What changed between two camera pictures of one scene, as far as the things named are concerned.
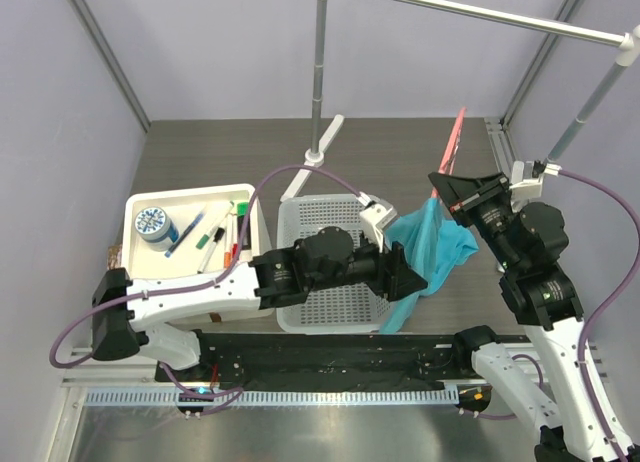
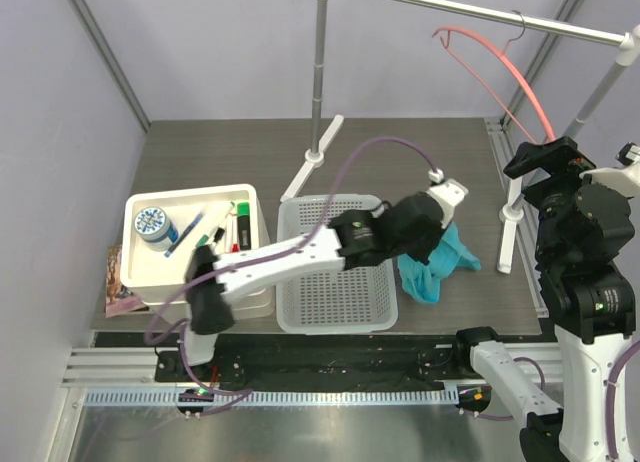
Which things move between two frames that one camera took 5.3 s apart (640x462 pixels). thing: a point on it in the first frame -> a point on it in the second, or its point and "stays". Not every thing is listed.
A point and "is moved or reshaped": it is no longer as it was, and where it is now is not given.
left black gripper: x=393 y=276 -> x=424 y=254
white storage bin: x=194 y=233 stays
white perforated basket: x=328 y=309 stays
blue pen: x=190 y=227 stays
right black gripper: x=464 y=195 -> x=559 y=154
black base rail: x=321 y=362 stays
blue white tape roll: x=155 y=229 stays
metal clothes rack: x=628 y=40 stays
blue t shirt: x=435 y=246 is moved or reshaped
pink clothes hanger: x=449 y=160 -> x=502 y=57
